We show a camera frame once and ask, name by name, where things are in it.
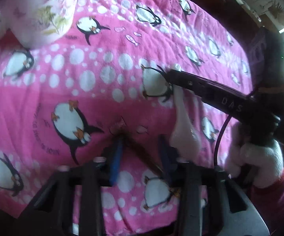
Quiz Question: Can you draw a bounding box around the floral utensil holder teal rim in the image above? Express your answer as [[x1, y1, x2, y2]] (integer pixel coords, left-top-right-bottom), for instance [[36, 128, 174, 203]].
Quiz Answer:
[[0, 0, 77, 49]]

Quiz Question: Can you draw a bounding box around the white gloved right hand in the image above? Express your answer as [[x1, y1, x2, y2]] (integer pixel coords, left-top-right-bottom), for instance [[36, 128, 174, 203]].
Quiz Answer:
[[225, 122, 284, 189]]

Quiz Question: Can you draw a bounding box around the pink penguin blanket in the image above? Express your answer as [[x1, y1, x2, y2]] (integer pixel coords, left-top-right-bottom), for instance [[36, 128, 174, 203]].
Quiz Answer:
[[0, 0, 256, 230]]

